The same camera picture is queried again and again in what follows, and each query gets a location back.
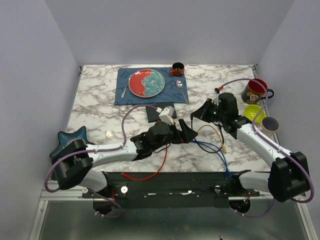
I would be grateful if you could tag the blue star-shaped dish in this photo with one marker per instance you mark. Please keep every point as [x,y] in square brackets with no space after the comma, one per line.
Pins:
[66,138]

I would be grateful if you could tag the silver spoon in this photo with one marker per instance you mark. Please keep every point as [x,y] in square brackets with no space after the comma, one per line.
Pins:
[179,85]

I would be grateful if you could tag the black network switch box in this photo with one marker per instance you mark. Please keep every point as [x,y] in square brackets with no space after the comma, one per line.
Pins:
[153,115]

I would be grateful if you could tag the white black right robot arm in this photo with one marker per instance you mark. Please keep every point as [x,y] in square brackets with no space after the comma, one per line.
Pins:
[289,173]

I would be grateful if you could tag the aluminium extrusion rail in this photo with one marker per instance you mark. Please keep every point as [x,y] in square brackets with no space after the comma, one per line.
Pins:
[72,194]

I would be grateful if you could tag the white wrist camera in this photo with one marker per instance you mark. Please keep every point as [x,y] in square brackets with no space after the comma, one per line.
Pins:
[215,101]
[166,115]

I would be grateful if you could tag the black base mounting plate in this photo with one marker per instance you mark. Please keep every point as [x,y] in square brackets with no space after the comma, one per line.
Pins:
[175,190]

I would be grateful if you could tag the blue cloth placemat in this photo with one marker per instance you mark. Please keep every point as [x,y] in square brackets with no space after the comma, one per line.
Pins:
[169,94]

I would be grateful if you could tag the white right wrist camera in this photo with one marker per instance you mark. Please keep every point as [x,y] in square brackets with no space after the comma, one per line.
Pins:
[215,101]

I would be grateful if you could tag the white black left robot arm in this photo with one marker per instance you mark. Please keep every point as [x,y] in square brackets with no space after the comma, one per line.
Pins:
[74,159]

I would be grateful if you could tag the lavender cup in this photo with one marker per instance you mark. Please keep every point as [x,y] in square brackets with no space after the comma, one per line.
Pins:
[269,126]

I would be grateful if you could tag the small brown mug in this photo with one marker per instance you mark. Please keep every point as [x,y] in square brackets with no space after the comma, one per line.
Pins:
[177,69]

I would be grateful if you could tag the silver fork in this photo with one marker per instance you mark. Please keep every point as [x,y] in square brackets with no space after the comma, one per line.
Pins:
[125,88]

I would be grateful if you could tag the red and teal plate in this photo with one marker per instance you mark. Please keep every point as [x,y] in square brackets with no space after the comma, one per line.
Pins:
[146,83]

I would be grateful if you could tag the lime green bowl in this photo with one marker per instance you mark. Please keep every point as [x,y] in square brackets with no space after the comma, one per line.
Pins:
[251,111]

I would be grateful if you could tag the black mug red inside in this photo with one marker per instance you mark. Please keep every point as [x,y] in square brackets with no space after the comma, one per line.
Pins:
[254,92]

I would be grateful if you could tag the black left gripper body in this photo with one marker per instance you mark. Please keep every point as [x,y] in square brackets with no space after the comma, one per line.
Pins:
[172,137]

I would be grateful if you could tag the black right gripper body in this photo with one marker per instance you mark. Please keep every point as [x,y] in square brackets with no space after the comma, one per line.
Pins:
[219,116]

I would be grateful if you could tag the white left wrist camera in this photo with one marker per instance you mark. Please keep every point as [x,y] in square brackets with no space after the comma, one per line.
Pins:
[166,115]

